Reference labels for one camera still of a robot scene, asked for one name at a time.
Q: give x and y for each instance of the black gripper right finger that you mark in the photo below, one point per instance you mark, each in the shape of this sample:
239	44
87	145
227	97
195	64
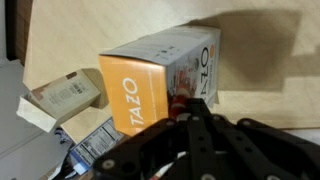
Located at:
248	149

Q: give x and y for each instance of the beige cardboard box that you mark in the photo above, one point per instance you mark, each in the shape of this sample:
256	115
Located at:
54	103

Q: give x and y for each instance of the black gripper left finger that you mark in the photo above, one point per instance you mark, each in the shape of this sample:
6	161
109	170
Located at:
142	155

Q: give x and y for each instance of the blue snack box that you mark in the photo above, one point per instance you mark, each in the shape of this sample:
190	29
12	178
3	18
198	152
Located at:
84	154

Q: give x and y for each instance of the white orange Tazo tea box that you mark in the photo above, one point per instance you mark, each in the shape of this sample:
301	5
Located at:
150	78

